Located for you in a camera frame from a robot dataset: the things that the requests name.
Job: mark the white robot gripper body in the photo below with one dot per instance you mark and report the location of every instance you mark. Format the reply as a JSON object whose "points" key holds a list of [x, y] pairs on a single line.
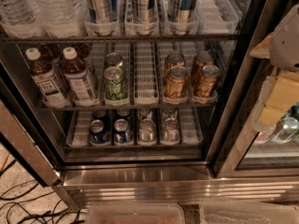
{"points": [[286, 44]]}

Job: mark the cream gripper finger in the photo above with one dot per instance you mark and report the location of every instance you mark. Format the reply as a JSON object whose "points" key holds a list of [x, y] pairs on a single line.
{"points": [[277, 95], [262, 50]]}

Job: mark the front right gold can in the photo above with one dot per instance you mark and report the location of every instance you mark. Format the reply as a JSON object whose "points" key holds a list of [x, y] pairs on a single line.
{"points": [[207, 81]]}

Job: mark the gold can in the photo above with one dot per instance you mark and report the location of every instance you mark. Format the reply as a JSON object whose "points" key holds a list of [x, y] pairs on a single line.
{"points": [[207, 81], [173, 59], [176, 82], [201, 59]]}

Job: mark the rear right gold can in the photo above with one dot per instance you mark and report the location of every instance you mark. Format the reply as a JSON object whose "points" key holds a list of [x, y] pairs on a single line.
{"points": [[201, 59]]}

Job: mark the rear left gold can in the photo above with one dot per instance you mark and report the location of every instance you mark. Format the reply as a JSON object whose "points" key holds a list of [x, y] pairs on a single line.
{"points": [[173, 59]]}

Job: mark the front left gold can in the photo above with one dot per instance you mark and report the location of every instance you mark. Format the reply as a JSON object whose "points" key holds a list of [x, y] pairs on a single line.
{"points": [[176, 82]]}

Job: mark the right redbull can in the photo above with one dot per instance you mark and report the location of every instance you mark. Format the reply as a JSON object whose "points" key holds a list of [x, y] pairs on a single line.
{"points": [[180, 14]]}

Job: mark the redbull can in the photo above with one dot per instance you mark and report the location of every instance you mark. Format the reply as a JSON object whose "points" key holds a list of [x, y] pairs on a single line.
{"points": [[143, 16], [103, 14], [180, 14]]}

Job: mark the front right silver can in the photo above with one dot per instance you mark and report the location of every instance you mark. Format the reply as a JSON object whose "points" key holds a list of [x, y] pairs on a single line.
{"points": [[170, 131]]}

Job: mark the silver can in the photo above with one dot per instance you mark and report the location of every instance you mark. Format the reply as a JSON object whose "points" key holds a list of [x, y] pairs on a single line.
{"points": [[170, 131], [147, 131]]}

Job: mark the middle redbull can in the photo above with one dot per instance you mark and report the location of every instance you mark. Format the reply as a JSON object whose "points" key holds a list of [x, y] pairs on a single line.
{"points": [[143, 16]]}

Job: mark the front left silver can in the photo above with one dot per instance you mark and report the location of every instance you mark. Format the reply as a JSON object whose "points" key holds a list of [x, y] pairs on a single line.
{"points": [[147, 131]]}

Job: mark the stainless steel fridge cabinet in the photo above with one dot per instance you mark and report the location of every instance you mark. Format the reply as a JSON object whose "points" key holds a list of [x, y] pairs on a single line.
{"points": [[215, 158]]}

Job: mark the rear green soda can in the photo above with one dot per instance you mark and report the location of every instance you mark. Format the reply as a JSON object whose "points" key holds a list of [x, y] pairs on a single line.
{"points": [[114, 59]]}

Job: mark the green soda can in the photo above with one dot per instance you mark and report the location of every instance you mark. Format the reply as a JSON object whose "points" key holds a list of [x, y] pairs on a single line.
{"points": [[114, 59], [116, 91]]}

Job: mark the front green soda can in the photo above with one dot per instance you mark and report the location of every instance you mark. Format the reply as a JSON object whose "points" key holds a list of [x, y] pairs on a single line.
{"points": [[116, 91]]}

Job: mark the blue can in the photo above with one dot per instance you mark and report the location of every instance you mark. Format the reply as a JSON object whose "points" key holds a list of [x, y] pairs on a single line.
{"points": [[98, 131], [122, 131]]}

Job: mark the left redbull can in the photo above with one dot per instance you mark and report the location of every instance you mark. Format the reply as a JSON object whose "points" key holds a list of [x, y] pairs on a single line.
{"points": [[103, 14]]}

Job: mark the front left blue can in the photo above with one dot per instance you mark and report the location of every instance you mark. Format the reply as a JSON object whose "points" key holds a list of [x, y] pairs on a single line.
{"points": [[98, 131]]}

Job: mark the open fridge glass door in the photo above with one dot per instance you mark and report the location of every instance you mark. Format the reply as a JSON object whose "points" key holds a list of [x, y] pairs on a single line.
{"points": [[19, 136]]}

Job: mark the cans behind right door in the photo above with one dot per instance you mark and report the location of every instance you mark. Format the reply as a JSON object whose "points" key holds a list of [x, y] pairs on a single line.
{"points": [[280, 133]]}

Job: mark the right clear plastic bin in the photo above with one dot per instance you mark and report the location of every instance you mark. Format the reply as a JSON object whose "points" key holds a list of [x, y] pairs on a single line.
{"points": [[236, 212]]}

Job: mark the clear plastic bin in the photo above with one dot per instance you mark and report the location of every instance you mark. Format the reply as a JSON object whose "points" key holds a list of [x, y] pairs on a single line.
{"points": [[135, 213], [236, 212]]}

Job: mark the right tea bottle white cap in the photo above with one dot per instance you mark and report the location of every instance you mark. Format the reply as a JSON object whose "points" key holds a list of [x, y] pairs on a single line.
{"points": [[78, 76]]}

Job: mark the tea bottle white cap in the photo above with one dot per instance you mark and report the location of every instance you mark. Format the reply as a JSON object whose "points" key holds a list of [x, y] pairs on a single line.
{"points": [[48, 79], [78, 76]]}

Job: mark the clear water bottle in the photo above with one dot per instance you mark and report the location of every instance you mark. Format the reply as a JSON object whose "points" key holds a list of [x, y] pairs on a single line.
{"points": [[60, 17], [19, 19]]}

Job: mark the left clear plastic bin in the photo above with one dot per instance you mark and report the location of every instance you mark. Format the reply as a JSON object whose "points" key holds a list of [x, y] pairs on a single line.
{"points": [[135, 213]]}

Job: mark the left tea bottle white cap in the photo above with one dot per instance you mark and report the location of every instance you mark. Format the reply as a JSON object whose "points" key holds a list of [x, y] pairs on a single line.
{"points": [[48, 79]]}

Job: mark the left clear water bottle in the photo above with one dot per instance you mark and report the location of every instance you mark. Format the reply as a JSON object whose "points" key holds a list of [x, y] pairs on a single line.
{"points": [[19, 19]]}

